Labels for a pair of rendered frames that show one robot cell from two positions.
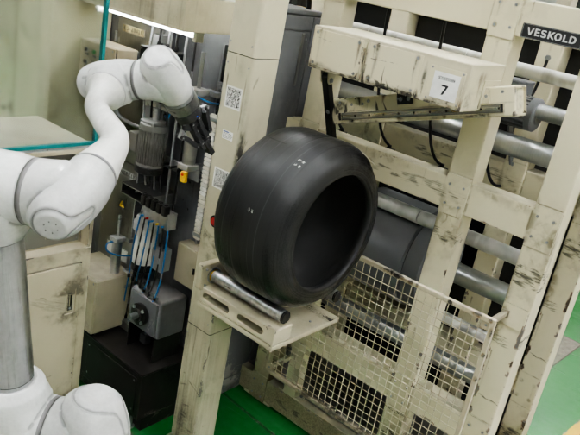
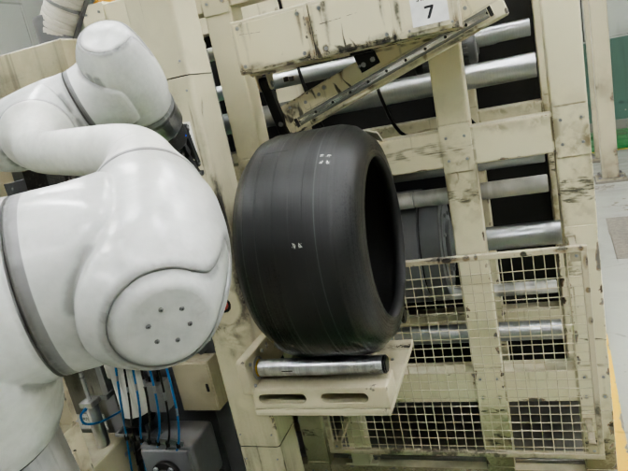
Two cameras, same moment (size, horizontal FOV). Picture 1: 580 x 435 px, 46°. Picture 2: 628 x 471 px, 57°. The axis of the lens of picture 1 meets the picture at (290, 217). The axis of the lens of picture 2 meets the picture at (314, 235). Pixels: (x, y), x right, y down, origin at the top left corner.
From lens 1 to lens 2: 96 cm
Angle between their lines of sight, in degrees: 17
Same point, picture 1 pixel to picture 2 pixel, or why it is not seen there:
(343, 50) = (280, 33)
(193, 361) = not seen: outside the picture
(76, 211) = (210, 251)
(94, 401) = not seen: outside the picture
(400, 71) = (364, 19)
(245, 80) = (188, 107)
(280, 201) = (333, 212)
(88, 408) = not seen: outside the picture
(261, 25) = (179, 28)
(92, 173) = (176, 169)
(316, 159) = (339, 146)
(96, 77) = (12, 113)
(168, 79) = (139, 67)
